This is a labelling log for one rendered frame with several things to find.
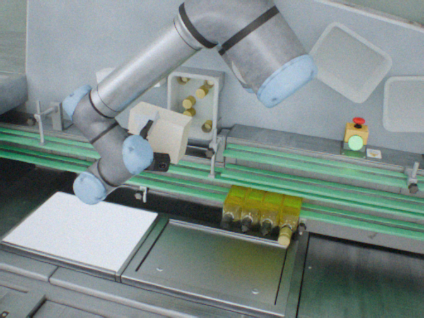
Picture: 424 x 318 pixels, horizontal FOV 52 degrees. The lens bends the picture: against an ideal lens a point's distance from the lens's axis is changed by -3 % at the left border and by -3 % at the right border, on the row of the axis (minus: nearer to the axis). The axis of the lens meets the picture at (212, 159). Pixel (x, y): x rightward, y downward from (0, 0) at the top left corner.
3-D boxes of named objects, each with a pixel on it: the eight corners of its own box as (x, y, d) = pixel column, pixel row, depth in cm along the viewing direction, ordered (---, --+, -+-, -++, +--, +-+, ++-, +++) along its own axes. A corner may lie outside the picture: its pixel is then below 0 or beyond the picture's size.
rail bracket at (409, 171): (400, 171, 135) (405, 192, 123) (406, 150, 131) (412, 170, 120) (414, 173, 134) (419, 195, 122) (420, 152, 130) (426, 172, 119)
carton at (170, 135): (141, 101, 129) (130, 110, 123) (192, 117, 127) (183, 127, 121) (136, 137, 135) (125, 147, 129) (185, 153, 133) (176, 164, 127)
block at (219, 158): (219, 153, 156) (213, 161, 150) (220, 127, 152) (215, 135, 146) (228, 154, 156) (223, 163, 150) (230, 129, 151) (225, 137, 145)
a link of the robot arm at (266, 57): (251, 27, 123) (281, 0, 70) (282, 70, 126) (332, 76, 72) (216, 52, 125) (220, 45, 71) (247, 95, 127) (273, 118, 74)
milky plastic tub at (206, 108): (175, 124, 163) (166, 133, 156) (176, 65, 153) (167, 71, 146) (221, 132, 160) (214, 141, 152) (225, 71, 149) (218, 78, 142)
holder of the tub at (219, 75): (176, 137, 166) (168, 145, 159) (177, 65, 154) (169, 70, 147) (220, 144, 162) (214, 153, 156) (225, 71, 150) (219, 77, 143)
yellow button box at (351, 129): (342, 140, 149) (342, 149, 142) (347, 119, 145) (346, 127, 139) (363, 143, 147) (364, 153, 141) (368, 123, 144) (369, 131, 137)
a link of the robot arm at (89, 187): (110, 197, 95) (86, 213, 99) (132, 174, 105) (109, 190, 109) (86, 169, 94) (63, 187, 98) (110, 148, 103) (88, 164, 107)
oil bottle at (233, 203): (235, 188, 153) (219, 222, 135) (236, 173, 151) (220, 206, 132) (251, 191, 152) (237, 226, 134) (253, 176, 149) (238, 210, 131)
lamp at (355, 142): (347, 146, 141) (347, 150, 139) (349, 133, 139) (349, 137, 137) (361, 148, 140) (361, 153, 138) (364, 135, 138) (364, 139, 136)
